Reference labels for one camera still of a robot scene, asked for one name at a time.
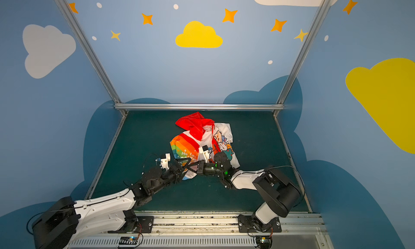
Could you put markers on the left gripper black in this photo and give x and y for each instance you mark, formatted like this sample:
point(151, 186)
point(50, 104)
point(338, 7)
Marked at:
point(176, 166)

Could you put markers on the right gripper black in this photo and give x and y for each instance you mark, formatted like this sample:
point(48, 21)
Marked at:
point(201, 166)

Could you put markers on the rainbow white red children's jacket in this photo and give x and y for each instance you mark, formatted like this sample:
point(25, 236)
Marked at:
point(200, 131)

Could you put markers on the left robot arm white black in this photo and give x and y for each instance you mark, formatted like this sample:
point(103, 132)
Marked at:
point(68, 220)

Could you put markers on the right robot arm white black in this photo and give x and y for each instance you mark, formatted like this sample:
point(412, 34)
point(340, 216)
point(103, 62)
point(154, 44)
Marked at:
point(277, 190)

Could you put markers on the back horizontal aluminium bar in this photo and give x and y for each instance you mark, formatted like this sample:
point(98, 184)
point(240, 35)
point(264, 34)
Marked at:
point(225, 107)

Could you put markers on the left small circuit board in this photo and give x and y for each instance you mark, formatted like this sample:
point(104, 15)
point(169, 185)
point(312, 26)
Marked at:
point(129, 242)

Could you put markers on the small circuit board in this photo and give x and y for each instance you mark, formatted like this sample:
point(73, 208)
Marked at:
point(263, 242)
point(129, 242)

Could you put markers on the right small circuit board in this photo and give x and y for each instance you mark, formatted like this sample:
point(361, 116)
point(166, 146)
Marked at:
point(263, 242)

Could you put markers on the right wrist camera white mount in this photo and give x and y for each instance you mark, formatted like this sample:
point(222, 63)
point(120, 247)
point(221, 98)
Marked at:
point(204, 153)

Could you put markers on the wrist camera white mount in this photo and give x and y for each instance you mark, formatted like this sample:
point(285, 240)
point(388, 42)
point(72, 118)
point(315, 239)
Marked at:
point(163, 162)
point(204, 153)

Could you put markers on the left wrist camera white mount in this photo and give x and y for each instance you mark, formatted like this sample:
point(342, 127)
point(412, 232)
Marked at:
point(163, 162)

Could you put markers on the aluminium mounting rail base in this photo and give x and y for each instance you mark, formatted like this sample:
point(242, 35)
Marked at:
point(215, 230)

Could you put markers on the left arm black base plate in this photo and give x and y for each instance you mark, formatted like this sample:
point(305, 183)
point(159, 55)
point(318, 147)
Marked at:
point(139, 224)

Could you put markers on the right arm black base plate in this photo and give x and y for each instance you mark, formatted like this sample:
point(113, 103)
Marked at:
point(251, 224)

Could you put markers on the left aluminium frame post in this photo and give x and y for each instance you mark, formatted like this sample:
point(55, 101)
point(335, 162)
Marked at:
point(75, 26)

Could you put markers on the aluminium frame post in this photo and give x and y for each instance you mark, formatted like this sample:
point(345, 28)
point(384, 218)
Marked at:
point(75, 26)
point(304, 50)

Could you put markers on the right aluminium frame post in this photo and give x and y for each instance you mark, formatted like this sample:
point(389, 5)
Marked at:
point(304, 50)

